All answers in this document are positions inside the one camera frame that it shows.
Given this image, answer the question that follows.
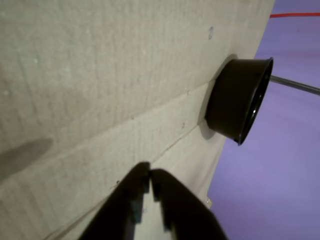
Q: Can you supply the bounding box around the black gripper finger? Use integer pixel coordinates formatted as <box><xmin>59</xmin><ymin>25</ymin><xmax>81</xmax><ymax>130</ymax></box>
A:
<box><xmin>149</xmin><ymin>168</ymin><xmax>229</xmax><ymax>240</ymax></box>
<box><xmin>78</xmin><ymin>161</ymin><xmax>152</xmax><ymax>240</ymax></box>

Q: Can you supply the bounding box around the round black plastic bin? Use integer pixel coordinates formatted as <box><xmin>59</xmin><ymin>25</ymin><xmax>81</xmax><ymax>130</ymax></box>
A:
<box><xmin>203</xmin><ymin>56</ymin><xmax>275</xmax><ymax>147</ymax></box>

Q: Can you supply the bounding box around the large brown cardboard sheet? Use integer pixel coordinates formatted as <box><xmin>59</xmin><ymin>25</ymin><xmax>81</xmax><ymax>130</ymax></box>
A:
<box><xmin>0</xmin><ymin>0</ymin><xmax>276</xmax><ymax>240</ymax></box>

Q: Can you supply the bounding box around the grey cable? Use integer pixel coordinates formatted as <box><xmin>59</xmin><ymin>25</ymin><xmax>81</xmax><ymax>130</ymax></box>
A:
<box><xmin>269</xmin><ymin>74</ymin><xmax>320</xmax><ymax>96</ymax></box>

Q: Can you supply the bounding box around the thin red cable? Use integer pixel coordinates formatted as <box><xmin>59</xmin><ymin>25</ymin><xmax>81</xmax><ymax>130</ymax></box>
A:
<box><xmin>269</xmin><ymin>11</ymin><xmax>320</xmax><ymax>19</ymax></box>

